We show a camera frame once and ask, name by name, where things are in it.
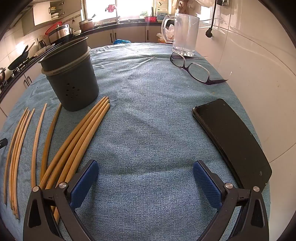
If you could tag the grey utensil holder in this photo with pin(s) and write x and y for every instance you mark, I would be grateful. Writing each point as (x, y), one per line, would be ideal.
(74, 81)

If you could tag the set of wooden chopsticks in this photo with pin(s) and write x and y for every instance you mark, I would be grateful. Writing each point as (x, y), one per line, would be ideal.
(93, 120)

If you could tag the silver pot with lid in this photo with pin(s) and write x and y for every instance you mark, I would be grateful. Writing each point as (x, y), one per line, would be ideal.
(2, 74)

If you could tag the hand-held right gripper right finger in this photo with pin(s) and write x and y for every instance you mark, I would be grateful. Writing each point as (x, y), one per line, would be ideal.
(205, 183)

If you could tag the black wok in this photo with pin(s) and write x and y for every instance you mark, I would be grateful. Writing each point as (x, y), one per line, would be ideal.
(18, 61)

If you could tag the bunch of hanging plastic bags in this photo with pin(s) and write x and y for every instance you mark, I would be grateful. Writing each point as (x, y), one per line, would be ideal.
(185, 7)

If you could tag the blue plastic bag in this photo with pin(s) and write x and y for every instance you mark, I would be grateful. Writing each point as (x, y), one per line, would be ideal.
(122, 42)

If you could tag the dark-framed eyeglasses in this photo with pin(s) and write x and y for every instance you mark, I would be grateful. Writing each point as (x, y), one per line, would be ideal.
(198, 73)

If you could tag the clear glass mug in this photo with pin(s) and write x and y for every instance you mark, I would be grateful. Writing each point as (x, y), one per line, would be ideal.
(185, 34)

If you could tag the brown cooking pot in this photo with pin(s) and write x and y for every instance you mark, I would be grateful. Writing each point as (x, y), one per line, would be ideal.
(86, 25)

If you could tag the small red basket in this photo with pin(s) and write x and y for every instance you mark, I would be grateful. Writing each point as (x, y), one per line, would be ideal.
(150, 19)

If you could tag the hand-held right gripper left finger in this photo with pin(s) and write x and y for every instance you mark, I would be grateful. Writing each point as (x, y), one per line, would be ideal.
(84, 183)

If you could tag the pink cloth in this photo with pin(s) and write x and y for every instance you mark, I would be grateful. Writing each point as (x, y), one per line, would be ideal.
(110, 8)

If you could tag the steel kettle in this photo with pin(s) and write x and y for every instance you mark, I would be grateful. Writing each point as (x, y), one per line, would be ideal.
(41, 43)

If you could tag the silver rice cooker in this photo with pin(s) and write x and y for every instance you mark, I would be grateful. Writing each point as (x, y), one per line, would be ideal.
(63, 31)

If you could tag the open upper cabinet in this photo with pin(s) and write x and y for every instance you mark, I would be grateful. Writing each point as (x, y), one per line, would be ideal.
(46, 14)

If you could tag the orange bin with plastic bag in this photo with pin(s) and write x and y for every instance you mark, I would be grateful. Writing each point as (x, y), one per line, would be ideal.
(170, 31)

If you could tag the blue tablecloth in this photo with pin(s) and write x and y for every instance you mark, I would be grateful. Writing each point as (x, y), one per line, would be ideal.
(148, 115)

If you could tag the black smartphone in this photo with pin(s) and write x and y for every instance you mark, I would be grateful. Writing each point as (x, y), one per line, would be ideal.
(231, 139)

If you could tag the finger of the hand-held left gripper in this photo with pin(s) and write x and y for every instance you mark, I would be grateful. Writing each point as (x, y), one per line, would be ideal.
(2, 143)

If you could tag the metal sink faucet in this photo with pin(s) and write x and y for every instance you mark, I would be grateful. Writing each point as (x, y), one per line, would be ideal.
(117, 16)

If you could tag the kitchen window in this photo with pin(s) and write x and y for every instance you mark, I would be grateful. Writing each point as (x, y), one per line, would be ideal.
(134, 8)

